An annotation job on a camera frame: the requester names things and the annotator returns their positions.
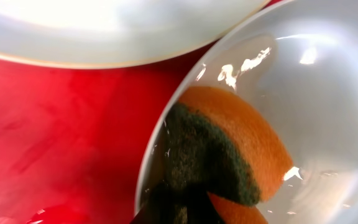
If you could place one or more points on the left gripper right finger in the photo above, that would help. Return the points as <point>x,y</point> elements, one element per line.
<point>200,210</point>

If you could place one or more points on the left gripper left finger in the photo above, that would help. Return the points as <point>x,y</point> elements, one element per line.
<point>161,207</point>

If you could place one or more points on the orange green sponge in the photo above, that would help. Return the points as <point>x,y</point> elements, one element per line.
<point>213,140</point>

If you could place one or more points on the white plate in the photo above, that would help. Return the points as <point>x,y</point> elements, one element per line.
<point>296,62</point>
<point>96,34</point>

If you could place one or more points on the red plastic tray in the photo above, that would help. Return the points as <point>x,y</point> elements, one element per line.
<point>71,140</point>

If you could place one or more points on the white plate top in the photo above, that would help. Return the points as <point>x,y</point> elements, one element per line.
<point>96,34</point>

